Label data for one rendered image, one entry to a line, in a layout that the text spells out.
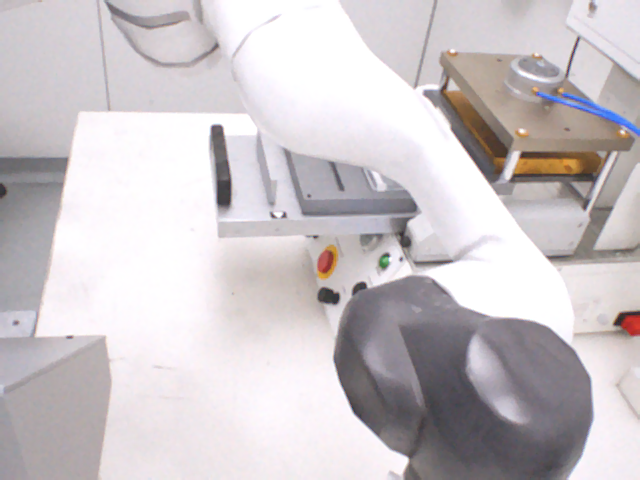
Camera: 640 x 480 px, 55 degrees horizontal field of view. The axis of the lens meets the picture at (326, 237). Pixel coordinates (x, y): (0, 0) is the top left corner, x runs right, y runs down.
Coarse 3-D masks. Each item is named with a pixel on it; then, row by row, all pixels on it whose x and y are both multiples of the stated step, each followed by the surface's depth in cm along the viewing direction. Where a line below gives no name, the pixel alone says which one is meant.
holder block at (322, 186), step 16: (288, 160) 91; (304, 160) 89; (320, 160) 92; (304, 176) 85; (320, 176) 89; (336, 176) 88; (352, 176) 87; (304, 192) 82; (320, 192) 83; (336, 192) 83; (352, 192) 84; (368, 192) 84; (304, 208) 82; (320, 208) 83; (336, 208) 83; (352, 208) 84; (368, 208) 84; (384, 208) 85; (400, 208) 86; (416, 208) 86
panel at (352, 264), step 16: (320, 240) 108; (336, 240) 103; (352, 240) 99; (384, 240) 91; (336, 256) 101; (352, 256) 97; (368, 256) 93; (400, 256) 86; (320, 272) 104; (336, 272) 100; (352, 272) 96; (368, 272) 92; (384, 272) 88; (336, 288) 98; (352, 288) 94; (336, 320) 95
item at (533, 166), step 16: (448, 96) 97; (464, 96) 97; (464, 112) 93; (480, 128) 89; (480, 144) 87; (496, 144) 86; (496, 160) 83; (528, 160) 84; (544, 160) 85; (560, 160) 86; (576, 160) 86; (592, 160) 87; (512, 176) 86; (528, 176) 87; (544, 176) 87; (560, 176) 88; (576, 176) 88; (592, 176) 89
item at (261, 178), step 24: (240, 144) 95; (264, 144) 88; (240, 168) 89; (264, 168) 86; (288, 168) 91; (240, 192) 85; (264, 192) 85; (288, 192) 86; (216, 216) 81; (240, 216) 81; (264, 216) 81; (288, 216) 82; (312, 216) 83; (336, 216) 83; (360, 216) 84; (384, 216) 85; (408, 216) 86
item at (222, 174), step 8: (216, 128) 89; (216, 136) 88; (224, 136) 88; (216, 144) 86; (224, 144) 86; (216, 152) 85; (224, 152) 85; (216, 160) 83; (224, 160) 83; (216, 168) 82; (224, 168) 82; (216, 176) 81; (224, 176) 80; (216, 184) 81; (224, 184) 80; (216, 192) 81; (224, 192) 81; (216, 200) 81; (224, 200) 82
